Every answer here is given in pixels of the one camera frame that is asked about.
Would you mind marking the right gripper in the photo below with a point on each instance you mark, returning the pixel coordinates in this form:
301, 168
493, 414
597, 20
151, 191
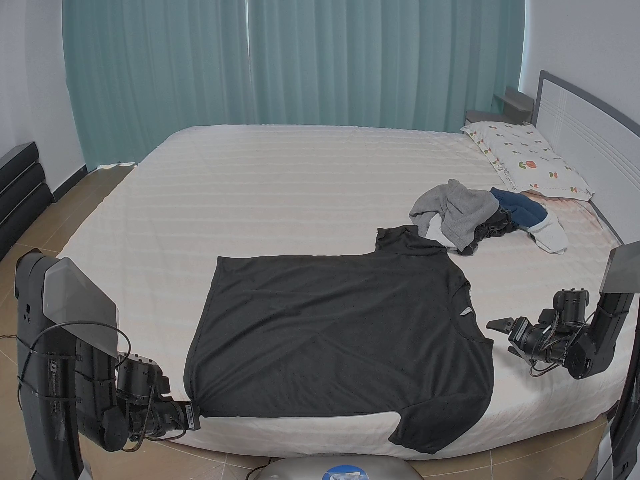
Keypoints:
532, 340

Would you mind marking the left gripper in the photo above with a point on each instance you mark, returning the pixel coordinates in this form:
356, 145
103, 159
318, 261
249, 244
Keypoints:
175, 417

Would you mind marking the black T-shirt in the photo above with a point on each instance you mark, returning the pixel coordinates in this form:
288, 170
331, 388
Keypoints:
325, 343

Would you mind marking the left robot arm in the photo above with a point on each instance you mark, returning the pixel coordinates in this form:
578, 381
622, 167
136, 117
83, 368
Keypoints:
75, 298

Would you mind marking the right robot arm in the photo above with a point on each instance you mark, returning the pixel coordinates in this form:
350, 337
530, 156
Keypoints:
620, 273

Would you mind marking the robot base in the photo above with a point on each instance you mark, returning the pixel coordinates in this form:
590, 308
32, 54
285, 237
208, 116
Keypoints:
325, 470

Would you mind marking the bed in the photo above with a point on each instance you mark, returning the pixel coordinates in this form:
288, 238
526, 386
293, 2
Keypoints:
275, 193

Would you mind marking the white garment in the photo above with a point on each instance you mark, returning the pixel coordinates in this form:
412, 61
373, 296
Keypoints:
440, 233
550, 235

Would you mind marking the black patterned garment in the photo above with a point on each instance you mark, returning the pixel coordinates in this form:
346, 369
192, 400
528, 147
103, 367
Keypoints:
495, 228

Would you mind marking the dark blue garment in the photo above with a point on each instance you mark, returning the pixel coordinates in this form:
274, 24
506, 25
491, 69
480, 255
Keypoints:
522, 208

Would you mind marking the grey garment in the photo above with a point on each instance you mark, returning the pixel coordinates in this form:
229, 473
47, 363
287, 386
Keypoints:
465, 205

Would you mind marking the white printed pillow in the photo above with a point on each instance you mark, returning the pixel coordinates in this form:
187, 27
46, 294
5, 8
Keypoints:
525, 158

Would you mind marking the grey bedside table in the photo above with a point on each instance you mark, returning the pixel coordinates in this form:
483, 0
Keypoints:
482, 116

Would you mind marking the black chest of drawers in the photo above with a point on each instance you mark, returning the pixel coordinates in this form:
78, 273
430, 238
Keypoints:
20, 193

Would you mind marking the blue-green curtain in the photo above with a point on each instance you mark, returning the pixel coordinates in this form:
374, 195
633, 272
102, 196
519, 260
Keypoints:
160, 68
375, 43

